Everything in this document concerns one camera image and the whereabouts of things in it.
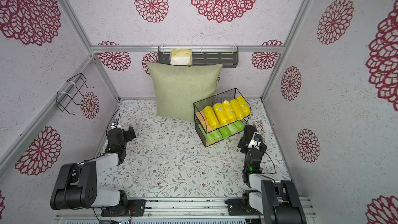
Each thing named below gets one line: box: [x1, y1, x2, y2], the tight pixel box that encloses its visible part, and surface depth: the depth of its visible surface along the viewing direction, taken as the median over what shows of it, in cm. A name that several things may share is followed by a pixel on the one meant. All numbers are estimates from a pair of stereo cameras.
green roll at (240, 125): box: [233, 120, 246, 132], surface depth 101 cm
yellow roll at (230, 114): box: [221, 100, 237, 123], surface depth 89 cm
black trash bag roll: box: [240, 124, 255, 146], surface depth 102 cm
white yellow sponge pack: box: [169, 48, 193, 66], surface depth 92 cm
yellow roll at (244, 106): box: [236, 95, 251, 119], surface depth 91 cm
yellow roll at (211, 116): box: [203, 105, 220, 129], surface depth 87 cm
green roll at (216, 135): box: [210, 129, 223, 142], surface depth 96 cm
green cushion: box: [146, 62, 223, 122], surface depth 89 cm
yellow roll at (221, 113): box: [212, 102, 230, 126], surface depth 87 cm
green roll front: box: [225, 123, 239, 136], surface depth 99 cm
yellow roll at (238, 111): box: [230, 99, 245, 121], surface depth 90 cm
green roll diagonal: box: [218, 126, 231, 139], surface depth 97 cm
